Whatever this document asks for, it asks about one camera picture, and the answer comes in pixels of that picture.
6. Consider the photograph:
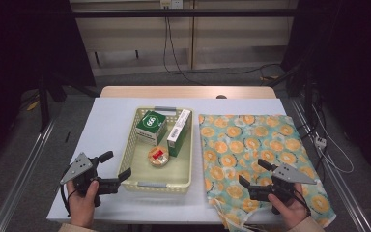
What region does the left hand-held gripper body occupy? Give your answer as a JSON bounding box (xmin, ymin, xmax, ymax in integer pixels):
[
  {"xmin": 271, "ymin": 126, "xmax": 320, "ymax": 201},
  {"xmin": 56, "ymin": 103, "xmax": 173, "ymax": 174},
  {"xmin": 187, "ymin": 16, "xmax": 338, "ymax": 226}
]
[{"xmin": 60, "ymin": 152, "xmax": 123, "ymax": 208}]

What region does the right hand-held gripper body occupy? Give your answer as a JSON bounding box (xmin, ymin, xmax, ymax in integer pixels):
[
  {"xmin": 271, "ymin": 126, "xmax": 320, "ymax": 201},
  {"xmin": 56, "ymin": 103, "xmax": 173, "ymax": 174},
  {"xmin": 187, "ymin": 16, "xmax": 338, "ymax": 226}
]
[{"xmin": 247, "ymin": 162, "xmax": 318, "ymax": 203}]

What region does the orange print fabric bag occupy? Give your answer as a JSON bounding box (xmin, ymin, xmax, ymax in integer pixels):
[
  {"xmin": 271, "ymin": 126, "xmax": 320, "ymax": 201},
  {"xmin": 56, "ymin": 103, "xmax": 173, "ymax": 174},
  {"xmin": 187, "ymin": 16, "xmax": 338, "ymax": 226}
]
[{"xmin": 198, "ymin": 114, "xmax": 337, "ymax": 232}]

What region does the cream plastic basket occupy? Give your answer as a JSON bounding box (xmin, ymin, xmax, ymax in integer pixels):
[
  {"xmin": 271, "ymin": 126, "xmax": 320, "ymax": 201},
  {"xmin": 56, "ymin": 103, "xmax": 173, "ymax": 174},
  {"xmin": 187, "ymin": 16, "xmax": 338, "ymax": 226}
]
[{"xmin": 117, "ymin": 105, "xmax": 195, "ymax": 195}]

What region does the person's left hand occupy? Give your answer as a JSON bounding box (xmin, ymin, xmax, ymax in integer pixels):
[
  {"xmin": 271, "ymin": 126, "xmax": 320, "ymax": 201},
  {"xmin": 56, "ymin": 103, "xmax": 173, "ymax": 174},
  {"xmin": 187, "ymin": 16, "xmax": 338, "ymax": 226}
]
[{"xmin": 67, "ymin": 180, "xmax": 100, "ymax": 230}]

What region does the person's right hand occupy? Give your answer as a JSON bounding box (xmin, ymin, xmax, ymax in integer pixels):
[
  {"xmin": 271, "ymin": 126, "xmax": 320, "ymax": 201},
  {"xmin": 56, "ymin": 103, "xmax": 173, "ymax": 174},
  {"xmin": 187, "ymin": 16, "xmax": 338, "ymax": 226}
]
[{"xmin": 268, "ymin": 183, "xmax": 310, "ymax": 230}]

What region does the white power strip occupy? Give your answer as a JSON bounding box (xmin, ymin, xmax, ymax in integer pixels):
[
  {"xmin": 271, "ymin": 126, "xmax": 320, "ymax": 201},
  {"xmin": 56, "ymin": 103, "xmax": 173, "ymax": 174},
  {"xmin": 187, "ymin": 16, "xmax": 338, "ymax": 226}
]
[{"xmin": 314, "ymin": 136, "xmax": 328, "ymax": 150}]

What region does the green cube box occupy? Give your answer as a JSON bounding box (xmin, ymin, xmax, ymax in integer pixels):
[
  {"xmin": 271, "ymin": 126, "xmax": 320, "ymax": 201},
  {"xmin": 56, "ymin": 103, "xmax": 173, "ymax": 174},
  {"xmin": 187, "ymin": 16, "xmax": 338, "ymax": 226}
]
[{"xmin": 135, "ymin": 109, "xmax": 168, "ymax": 147}]

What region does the tall green white box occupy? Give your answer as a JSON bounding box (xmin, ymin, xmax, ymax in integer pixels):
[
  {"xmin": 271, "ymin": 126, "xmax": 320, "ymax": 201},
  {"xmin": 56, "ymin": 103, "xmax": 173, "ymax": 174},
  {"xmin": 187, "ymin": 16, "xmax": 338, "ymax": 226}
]
[{"xmin": 166, "ymin": 108, "xmax": 192, "ymax": 159}]

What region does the black stand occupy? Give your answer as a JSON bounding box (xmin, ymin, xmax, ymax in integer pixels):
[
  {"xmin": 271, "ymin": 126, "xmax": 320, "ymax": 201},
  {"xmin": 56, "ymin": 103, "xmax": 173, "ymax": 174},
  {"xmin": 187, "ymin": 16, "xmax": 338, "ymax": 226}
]
[{"xmin": 38, "ymin": 75, "xmax": 67, "ymax": 133}]

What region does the black curtain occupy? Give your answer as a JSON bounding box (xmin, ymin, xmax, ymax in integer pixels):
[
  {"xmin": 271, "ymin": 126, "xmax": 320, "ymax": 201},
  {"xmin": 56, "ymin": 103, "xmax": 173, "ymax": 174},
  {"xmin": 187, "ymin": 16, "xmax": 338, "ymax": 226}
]
[
  {"xmin": 0, "ymin": 0, "xmax": 97, "ymax": 162},
  {"xmin": 281, "ymin": 0, "xmax": 371, "ymax": 182}
]

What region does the black metal bar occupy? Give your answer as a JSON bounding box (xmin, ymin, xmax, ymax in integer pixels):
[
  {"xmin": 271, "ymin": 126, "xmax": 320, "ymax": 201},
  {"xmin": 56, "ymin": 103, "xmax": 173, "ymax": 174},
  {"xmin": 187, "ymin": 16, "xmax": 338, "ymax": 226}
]
[{"xmin": 71, "ymin": 9, "xmax": 298, "ymax": 18}]

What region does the left hand-held gripper black cable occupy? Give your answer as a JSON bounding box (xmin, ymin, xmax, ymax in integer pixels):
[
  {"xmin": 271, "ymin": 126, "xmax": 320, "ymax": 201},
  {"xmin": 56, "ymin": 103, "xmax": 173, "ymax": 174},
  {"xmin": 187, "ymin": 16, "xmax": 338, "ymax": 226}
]
[{"xmin": 60, "ymin": 185, "xmax": 78, "ymax": 218}]

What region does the hand-held gripper black cable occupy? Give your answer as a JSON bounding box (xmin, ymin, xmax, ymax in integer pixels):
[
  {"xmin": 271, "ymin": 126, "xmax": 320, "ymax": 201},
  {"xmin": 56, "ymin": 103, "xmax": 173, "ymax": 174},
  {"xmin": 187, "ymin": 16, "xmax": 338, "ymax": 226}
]
[
  {"xmin": 60, "ymin": 185, "xmax": 78, "ymax": 218},
  {"xmin": 294, "ymin": 188, "xmax": 312, "ymax": 217}
]

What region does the right hand-held gripper black cable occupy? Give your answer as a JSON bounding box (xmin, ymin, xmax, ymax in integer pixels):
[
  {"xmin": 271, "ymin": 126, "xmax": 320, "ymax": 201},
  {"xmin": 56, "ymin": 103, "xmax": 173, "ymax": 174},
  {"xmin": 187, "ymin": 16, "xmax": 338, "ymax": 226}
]
[{"xmin": 294, "ymin": 188, "xmax": 312, "ymax": 217}]

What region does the metal floor rail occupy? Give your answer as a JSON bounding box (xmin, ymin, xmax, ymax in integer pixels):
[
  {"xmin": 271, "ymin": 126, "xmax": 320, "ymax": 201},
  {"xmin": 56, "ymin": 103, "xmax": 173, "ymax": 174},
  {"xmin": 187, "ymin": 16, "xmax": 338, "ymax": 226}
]
[
  {"xmin": 0, "ymin": 119, "xmax": 59, "ymax": 232},
  {"xmin": 289, "ymin": 96, "xmax": 371, "ymax": 232}
]

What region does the white cable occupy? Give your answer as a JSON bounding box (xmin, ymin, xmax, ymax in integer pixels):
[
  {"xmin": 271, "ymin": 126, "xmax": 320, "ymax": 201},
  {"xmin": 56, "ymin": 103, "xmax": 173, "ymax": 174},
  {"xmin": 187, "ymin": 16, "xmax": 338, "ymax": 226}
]
[{"xmin": 312, "ymin": 105, "xmax": 356, "ymax": 175}]

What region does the black wall cable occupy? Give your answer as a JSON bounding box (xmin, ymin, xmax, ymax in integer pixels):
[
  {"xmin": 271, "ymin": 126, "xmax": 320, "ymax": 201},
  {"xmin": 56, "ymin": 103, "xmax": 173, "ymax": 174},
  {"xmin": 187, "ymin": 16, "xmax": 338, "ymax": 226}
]
[
  {"xmin": 163, "ymin": 16, "xmax": 205, "ymax": 86},
  {"xmin": 162, "ymin": 16, "xmax": 283, "ymax": 76}
]

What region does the white wall outlet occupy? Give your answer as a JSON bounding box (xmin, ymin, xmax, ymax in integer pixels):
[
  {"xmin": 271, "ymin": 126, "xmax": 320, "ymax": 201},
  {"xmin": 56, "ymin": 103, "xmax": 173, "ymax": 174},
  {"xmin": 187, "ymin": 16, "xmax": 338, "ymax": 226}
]
[{"xmin": 159, "ymin": 0, "xmax": 184, "ymax": 10}]

